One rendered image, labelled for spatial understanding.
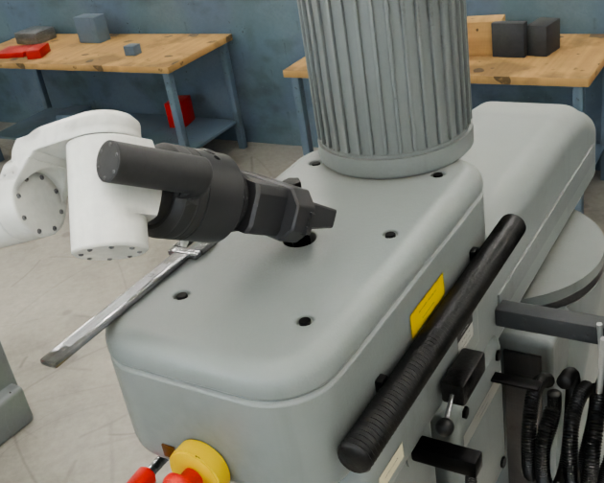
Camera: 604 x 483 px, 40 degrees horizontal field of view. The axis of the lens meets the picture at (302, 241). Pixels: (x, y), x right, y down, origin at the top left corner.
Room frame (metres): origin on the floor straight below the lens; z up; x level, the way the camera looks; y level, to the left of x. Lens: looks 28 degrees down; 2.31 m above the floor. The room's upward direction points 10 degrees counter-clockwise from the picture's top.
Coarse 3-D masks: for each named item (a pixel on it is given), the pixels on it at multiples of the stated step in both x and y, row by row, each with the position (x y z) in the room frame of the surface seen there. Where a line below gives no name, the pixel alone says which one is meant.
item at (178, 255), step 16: (176, 256) 0.79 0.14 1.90; (192, 256) 0.78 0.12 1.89; (160, 272) 0.76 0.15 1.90; (128, 288) 0.73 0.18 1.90; (144, 288) 0.73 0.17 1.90; (112, 304) 0.71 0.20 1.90; (128, 304) 0.71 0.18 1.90; (96, 320) 0.68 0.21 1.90; (112, 320) 0.68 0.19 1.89; (80, 336) 0.66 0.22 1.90; (64, 352) 0.64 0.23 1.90
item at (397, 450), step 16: (464, 336) 0.84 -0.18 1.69; (448, 352) 0.80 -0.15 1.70; (432, 384) 0.76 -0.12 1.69; (416, 400) 0.72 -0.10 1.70; (432, 400) 0.76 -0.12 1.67; (416, 416) 0.72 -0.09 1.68; (432, 416) 0.75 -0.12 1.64; (400, 432) 0.68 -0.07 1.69; (416, 432) 0.72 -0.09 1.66; (384, 448) 0.65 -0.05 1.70; (400, 448) 0.68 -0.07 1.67; (384, 464) 0.65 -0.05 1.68; (400, 464) 0.68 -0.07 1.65; (352, 480) 0.63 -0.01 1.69; (368, 480) 0.63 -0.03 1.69; (384, 480) 0.65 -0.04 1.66
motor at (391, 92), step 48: (336, 0) 0.92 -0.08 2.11; (384, 0) 0.90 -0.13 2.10; (432, 0) 0.91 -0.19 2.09; (336, 48) 0.93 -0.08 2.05; (384, 48) 0.90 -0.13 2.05; (432, 48) 0.91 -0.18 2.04; (336, 96) 0.94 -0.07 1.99; (384, 96) 0.90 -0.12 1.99; (432, 96) 0.91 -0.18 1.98; (336, 144) 0.94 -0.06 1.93; (384, 144) 0.90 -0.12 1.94; (432, 144) 0.91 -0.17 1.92
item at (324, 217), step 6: (318, 204) 0.77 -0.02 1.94; (318, 210) 0.77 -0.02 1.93; (324, 210) 0.77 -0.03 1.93; (330, 210) 0.78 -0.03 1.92; (336, 210) 0.78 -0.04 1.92; (318, 216) 0.77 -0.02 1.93; (324, 216) 0.77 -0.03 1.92; (330, 216) 0.78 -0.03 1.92; (318, 222) 0.77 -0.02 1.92; (324, 222) 0.77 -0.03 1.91; (330, 222) 0.77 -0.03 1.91; (312, 228) 0.76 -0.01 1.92; (318, 228) 0.77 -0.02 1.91
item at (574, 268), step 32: (576, 224) 1.29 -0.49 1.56; (576, 256) 1.18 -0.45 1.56; (544, 288) 1.10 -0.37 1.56; (576, 288) 1.11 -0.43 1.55; (512, 352) 1.03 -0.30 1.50; (544, 352) 1.01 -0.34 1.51; (576, 352) 1.08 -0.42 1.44; (512, 416) 1.03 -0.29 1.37; (512, 448) 1.03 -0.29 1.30; (512, 480) 1.04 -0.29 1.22
